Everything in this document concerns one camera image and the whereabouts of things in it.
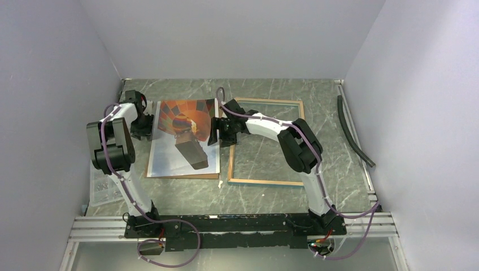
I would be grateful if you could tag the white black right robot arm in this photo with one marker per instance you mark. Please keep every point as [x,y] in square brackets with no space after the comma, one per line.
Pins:
[299,146]

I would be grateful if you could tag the brown frame backing board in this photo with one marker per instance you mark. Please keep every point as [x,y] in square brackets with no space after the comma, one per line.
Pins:
[187,176]

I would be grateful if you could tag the clear plastic screw box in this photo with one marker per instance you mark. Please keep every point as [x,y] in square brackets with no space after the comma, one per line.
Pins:
[102,189]

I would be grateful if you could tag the clear plastic frame sheet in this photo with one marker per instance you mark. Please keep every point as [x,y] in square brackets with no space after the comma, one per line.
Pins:
[262,157]

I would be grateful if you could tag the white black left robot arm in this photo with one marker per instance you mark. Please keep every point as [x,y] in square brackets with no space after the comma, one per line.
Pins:
[112,150]

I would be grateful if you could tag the blue wooden picture frame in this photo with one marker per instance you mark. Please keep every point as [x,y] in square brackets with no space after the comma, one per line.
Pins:
[262,182]

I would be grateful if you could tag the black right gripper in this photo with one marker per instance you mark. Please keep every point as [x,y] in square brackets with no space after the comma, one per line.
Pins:
[217,123]

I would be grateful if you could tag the hot air balloon photo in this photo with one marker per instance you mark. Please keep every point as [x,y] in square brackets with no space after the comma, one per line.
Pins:
[183,142]

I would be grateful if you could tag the aluminium extrusion rail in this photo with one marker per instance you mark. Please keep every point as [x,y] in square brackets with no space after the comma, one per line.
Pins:
[112,228]

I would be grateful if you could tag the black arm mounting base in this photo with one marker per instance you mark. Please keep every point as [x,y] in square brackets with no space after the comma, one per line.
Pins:
[293,230]

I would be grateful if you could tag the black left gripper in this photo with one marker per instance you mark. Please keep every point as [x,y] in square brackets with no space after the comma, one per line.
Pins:
[147,132]

